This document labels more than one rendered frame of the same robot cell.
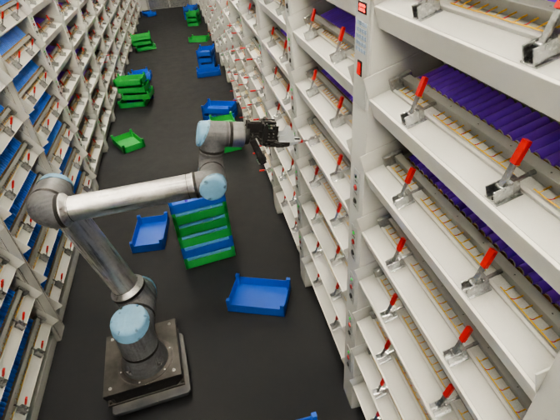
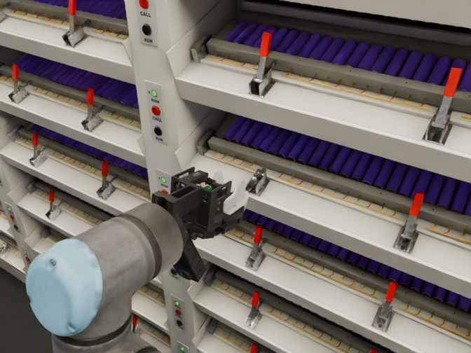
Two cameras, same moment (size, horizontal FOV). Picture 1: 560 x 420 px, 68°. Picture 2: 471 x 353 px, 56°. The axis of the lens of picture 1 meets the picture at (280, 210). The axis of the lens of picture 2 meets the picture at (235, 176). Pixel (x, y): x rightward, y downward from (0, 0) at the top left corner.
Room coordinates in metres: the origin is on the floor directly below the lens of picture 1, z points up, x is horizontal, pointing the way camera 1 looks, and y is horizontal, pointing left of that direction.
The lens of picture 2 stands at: (1.01, 0.36, 1.41)
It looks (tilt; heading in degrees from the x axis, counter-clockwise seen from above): 34 degrees down; 313
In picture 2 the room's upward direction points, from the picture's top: straight up
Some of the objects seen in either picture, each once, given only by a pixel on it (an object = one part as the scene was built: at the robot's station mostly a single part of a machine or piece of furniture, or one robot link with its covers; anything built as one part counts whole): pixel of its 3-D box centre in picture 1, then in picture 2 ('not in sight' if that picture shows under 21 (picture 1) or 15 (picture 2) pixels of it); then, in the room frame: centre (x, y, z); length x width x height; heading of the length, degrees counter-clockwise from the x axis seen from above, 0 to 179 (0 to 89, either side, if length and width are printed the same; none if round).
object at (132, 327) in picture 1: (133, 330); not in sight; (1.12, 0.64, 0.32); 0.17 x 0.15 x 0.18; 8
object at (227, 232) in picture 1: (202, 226); not in sight; (1.94, 0.46, 0.20); 0.30 x 0.20 x 0.08; 106
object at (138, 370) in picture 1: (142, 352); not in sight; (1.11, 0.63, 0.19); 0.19 x 0.19 x 0.10
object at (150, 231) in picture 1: (150, 231); not in sight; (2.15, 0.85, 0.04); 0.30 x 0.20 x 0.08; 4
